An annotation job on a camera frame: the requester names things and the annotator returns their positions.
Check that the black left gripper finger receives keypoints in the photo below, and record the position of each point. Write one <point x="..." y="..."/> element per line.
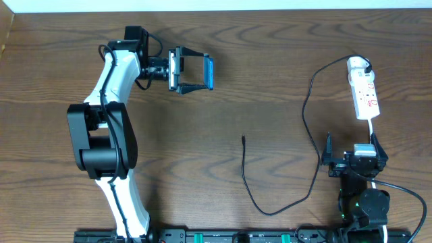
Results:
<point x="184" y="88"/>
<point x="182" y="51"/>

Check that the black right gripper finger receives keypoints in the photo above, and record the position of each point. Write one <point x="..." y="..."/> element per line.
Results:
<point x="328" y="151"/>
<point x="379" y="150"/>

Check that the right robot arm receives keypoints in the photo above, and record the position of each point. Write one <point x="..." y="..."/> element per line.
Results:
<point x="364" y="210"/>

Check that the blue Samsung Galaxy smartphone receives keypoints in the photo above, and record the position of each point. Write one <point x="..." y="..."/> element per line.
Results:
<point x="208" y="75"/>

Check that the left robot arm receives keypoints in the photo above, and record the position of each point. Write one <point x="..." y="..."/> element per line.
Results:
<point x="103" y="140"/>

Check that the brown cardboard panel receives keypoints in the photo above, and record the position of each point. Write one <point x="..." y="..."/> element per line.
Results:
<point x="6" y="22"/>

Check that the white charger plug adapter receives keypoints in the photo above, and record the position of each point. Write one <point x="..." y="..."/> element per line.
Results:
<point x="359" y="69"/>

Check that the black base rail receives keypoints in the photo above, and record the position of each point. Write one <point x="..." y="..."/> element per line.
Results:
<point x="188" y="236"/>

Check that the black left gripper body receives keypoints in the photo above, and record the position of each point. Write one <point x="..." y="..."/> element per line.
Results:
<point x="177" y="69"/>

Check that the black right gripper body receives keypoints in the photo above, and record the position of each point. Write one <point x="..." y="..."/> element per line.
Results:
<point x="339" y="162"/>

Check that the white power strip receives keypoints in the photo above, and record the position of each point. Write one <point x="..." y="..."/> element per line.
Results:
<point x="365" y="100"/>

